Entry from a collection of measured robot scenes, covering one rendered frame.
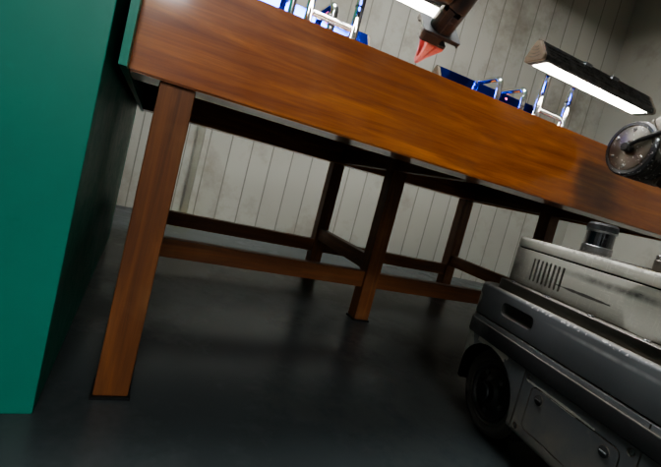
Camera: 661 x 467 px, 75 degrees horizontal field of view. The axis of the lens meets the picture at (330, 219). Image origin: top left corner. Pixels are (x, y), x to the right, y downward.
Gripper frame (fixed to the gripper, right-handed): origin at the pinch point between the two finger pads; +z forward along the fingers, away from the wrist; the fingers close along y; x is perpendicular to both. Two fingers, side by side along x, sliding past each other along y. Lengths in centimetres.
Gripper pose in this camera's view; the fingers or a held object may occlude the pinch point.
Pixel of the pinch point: (417, 58)
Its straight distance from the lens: 113.6
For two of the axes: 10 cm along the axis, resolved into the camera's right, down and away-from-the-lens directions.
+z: -4.3, 4.8, 7.6
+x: 0.4, 8.5, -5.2
